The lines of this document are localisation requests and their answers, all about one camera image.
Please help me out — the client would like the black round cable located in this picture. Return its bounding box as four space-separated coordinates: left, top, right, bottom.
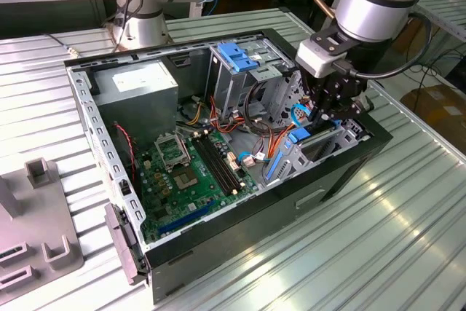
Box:
242 81 280 139

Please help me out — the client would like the black case fan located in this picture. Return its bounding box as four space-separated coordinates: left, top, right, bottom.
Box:
111 121 141 195

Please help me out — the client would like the yellow black wire bundle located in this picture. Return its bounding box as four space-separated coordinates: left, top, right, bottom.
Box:
181 101 205 126

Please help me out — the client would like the grey parts rack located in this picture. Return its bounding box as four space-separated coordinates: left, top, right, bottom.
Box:
0 157 85 296

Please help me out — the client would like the blue expansion slot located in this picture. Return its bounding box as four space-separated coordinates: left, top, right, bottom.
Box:
157 200 216 237

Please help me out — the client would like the CPU socket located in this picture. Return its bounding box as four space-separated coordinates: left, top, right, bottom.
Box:
154 131 192 172

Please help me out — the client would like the grey metal disk bay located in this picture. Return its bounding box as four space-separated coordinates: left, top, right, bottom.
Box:
261 69 372 186

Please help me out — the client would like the light blue data wire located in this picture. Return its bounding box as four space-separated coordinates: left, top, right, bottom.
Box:
290 102 316 127

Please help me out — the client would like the blue wire with pink plug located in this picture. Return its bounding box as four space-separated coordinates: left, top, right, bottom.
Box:
237 151 273 169

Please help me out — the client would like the square silver chipset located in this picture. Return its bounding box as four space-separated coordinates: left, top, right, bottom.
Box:
173 168 200 192

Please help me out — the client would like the black cable with metal connector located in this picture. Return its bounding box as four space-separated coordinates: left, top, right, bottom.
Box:
44 33 80 58

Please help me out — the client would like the orange red power wire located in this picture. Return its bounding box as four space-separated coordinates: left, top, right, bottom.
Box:
266 95 312 161

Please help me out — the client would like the grey case latch panel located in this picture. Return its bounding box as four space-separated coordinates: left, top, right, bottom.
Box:
103 202 150 286

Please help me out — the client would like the black RAM slot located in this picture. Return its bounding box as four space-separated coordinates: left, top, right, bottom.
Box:
191 138 232 196
197 136 236 194
207 133 245 186
202 135 240 190

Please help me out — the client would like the red black fan wire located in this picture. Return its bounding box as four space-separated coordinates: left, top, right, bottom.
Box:
114 123 138 185

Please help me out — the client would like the pink board connector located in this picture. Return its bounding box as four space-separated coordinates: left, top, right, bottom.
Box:
226 151 242 173

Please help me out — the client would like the metal socket cover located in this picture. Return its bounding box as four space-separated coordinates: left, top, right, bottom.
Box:
154 131 192 172

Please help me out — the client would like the metal slat side table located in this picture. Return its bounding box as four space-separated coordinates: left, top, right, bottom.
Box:
414 0 466 43

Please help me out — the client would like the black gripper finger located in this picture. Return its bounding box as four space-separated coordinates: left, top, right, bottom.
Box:
322 99 374 128
304 79 323 129

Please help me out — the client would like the green motherboard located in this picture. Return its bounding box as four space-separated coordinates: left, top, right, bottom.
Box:
136 130 261 245

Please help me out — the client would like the black open PC case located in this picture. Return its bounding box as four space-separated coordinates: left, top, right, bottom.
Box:
63 28 394 304

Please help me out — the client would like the red orange wire bundle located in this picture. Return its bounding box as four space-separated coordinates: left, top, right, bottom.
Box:
209 95 252 135

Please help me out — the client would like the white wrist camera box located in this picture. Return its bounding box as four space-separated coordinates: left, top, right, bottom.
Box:
294 25 360 79

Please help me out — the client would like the blue plastic drive latch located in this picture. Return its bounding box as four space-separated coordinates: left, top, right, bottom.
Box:
217 43 260 74

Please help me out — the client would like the large brown cardboard box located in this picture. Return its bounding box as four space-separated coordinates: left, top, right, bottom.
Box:
400 84 466 137

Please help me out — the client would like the grey metal drive cage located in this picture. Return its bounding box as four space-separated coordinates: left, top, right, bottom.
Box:
205 36 303 119

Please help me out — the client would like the grey power supply unit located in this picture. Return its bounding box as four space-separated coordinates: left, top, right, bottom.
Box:
90 59 180 148

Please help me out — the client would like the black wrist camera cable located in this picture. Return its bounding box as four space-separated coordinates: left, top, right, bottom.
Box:
333 11 434 81

